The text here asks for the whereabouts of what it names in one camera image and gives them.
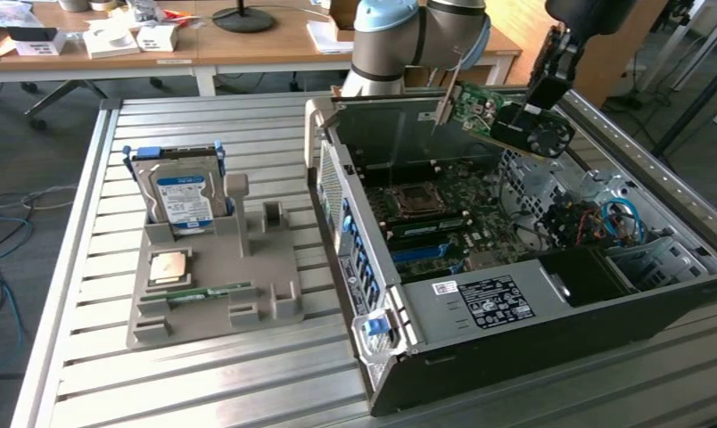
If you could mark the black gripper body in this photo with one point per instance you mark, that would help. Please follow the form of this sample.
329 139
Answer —
590 13

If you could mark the small white box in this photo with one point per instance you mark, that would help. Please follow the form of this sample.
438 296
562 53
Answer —
157 38

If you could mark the black green GPU card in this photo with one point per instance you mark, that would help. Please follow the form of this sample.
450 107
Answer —
513 129

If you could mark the wooden cabinet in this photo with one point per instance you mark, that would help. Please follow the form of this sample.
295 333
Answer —
621 58

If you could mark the wooden desk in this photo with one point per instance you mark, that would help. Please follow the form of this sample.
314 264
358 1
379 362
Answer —
257 49

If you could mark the metal CPU socket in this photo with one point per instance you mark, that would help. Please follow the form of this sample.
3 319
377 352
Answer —
417 198

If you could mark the green motherboard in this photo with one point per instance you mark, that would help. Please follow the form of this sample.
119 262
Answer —
483 223

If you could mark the open black PC case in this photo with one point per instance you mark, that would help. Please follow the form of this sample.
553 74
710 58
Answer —
513 356

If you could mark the white box with tape roll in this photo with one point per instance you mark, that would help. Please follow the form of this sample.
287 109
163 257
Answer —
111 40

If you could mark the grey power supply unit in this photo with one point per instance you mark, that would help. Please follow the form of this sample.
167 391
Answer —
489 303

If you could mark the white box black lid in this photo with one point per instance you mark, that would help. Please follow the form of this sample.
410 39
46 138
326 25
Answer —
37 42

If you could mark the hard disk blue carrier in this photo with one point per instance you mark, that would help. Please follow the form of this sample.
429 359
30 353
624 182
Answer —
179 198

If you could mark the silver CPU chip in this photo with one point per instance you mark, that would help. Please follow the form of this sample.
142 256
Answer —
169 267

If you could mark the grey parts rack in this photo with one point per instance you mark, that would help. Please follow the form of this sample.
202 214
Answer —
227 276

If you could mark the installed green RAM stick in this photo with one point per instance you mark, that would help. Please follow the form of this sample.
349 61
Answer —
430 227

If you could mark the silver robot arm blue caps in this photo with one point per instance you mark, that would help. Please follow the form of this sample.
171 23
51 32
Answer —
389 49

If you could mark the white paper stack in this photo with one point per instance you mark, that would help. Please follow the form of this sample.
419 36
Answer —
329 40

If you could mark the desk leg with casters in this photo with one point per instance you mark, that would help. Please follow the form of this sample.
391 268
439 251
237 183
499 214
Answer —
61 96

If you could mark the black lamp base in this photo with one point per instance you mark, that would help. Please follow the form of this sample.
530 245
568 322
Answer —
242 20

